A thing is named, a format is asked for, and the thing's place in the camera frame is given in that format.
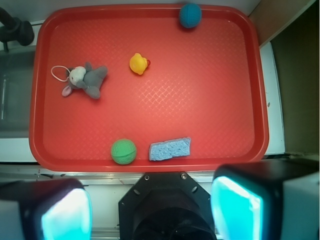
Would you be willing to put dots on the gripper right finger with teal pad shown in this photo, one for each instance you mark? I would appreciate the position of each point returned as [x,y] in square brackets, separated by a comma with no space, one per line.
[276,199]

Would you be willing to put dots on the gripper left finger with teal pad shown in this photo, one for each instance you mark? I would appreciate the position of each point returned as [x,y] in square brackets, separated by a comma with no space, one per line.
[58,209]

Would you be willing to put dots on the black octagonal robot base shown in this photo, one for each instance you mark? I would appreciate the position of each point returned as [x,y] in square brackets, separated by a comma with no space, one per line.
[166,206]

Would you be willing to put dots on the green textured ball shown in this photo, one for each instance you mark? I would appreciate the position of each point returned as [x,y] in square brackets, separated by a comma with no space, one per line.
[123,151]

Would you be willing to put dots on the light blue sponge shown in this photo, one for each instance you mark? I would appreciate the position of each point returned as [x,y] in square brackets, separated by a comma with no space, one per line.
[174,148]

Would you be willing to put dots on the red plastic tray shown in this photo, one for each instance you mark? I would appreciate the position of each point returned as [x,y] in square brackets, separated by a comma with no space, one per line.
[204,83]

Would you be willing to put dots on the gray plush donkey toy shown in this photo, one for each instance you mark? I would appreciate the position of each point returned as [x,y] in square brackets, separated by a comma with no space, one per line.
[82,78]

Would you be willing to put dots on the gray sink basin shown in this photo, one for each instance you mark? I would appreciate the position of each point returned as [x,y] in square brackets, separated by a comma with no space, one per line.
[16,75]

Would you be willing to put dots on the yellow rubber duck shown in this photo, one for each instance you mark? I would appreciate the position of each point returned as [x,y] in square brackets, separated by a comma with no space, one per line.
[138,64]

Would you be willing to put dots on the blue textured ball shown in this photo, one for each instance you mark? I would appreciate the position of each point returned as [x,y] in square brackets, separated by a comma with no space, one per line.
[190,15]

